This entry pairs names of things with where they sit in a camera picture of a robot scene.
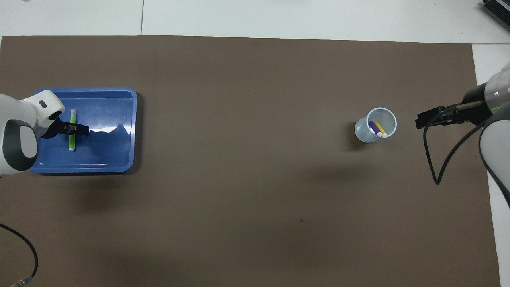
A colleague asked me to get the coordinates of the blue plastic tray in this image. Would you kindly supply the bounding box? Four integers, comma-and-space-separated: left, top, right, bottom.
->
25, 87, 138, 174

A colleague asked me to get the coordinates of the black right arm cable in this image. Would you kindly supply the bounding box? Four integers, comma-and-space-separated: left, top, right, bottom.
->
423, 102, 510, 185

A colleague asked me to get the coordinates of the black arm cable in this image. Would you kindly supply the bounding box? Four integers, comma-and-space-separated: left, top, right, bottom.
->
423, 102, 510, 185
0, 223, 39, 287

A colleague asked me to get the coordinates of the grey ribbed device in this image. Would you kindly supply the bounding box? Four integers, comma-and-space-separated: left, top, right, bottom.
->
480, 0, 510, 30

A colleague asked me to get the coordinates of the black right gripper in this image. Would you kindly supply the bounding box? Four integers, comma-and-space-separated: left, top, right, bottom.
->
416, 84, 492, 129

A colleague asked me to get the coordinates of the clear plastic cup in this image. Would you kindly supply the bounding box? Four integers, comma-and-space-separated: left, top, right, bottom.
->
355, 107, 398, 143

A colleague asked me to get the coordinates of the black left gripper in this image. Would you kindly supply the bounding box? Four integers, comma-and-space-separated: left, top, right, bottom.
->
40, 118, 90, 139

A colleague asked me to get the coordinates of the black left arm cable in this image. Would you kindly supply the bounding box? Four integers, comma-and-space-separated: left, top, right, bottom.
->
0, 223, 39, 287

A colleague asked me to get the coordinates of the green pen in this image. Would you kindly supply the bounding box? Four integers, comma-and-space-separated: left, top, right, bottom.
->
69, 108, 77, 151

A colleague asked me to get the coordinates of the brown table mat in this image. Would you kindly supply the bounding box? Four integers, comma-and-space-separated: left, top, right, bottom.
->
0, 35, 502, 287

